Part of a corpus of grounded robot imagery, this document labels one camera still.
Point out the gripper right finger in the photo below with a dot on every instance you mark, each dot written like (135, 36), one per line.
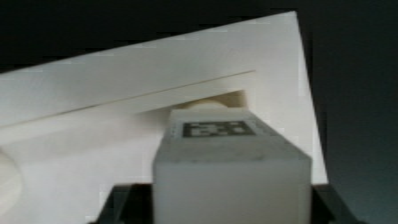
(328, 209)

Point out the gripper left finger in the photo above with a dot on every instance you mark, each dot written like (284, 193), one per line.
(128, 205)

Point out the white leg with tag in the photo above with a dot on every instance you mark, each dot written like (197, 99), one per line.
(231, 172)

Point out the white square tabletop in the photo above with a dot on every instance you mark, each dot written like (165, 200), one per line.
(83, 109)

